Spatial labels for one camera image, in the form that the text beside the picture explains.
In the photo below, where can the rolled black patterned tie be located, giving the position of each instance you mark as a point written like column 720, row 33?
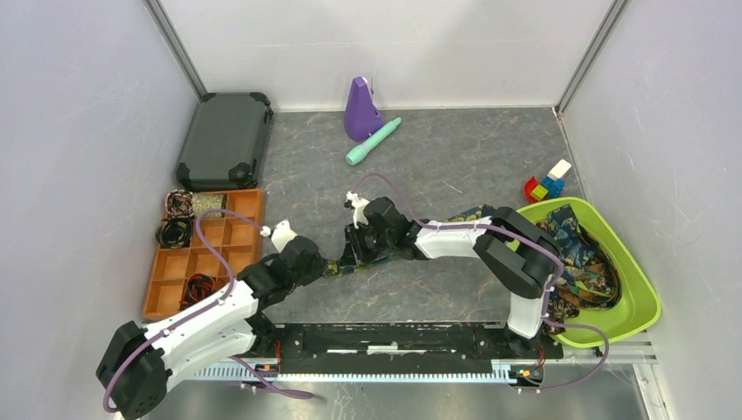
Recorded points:
column 174, row 233

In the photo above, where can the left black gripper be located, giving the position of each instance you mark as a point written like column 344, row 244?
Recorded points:
column 316, row 269

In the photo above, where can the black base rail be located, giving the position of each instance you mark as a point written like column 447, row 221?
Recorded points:
column 397, row 349

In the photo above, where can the purple metronome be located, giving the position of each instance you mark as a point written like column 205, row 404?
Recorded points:
column 361, row 117

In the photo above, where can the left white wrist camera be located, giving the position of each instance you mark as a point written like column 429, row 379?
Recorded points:
column 280, row 235

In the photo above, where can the blue yellow floral tie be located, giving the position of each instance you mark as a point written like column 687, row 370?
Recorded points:
column 349, row 263

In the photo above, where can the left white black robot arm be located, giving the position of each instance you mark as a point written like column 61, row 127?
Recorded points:
column 143, row 363

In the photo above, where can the pile of patterned ties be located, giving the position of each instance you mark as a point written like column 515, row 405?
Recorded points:
column 589, row 279

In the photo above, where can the dark green hard case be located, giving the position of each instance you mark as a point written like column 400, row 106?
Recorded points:
column 225, row 142

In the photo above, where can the orange compartment tray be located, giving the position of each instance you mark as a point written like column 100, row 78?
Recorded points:
column 219, row 248

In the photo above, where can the colourful toy block stack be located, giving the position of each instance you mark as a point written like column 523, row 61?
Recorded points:
column 548, row 188

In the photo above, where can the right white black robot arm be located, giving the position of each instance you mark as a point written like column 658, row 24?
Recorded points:
column 519, row 254

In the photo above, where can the rolled pink brown tie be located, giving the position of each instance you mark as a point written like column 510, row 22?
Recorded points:
column 178, row 204

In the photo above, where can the teal cylindrical pen tool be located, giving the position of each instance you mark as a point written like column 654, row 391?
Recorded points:
column 361, row 151

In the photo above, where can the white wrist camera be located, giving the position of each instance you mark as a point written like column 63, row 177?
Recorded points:
column 280, row 235
column 357, row 204

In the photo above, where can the lime green plastic bin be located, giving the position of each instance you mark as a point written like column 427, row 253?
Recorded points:
column 639, row 306

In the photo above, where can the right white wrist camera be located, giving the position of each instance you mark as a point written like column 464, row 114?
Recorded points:
column 357, row 204

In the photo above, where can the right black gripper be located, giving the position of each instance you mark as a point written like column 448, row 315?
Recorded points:
column 353, row 250

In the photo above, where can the rolled orange black tie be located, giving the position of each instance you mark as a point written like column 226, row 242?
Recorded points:
column 197, row 287

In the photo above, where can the rolled olive speckled tie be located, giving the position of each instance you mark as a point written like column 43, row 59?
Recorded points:
column 205, row 202

